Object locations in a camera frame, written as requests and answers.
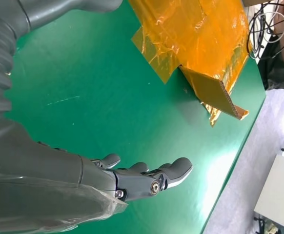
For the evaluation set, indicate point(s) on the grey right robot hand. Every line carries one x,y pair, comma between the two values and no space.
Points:
34,164

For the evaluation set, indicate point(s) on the clear plastic hand cover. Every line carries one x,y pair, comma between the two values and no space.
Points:
46,203

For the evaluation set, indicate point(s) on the person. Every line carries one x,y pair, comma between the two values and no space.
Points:
276,69

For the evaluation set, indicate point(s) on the green table mat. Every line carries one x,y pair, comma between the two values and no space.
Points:
83,80

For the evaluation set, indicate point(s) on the yellow taped cardboard box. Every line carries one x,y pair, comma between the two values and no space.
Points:
193,32

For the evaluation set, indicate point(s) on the pale grey cabinet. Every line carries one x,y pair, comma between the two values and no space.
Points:
278,193

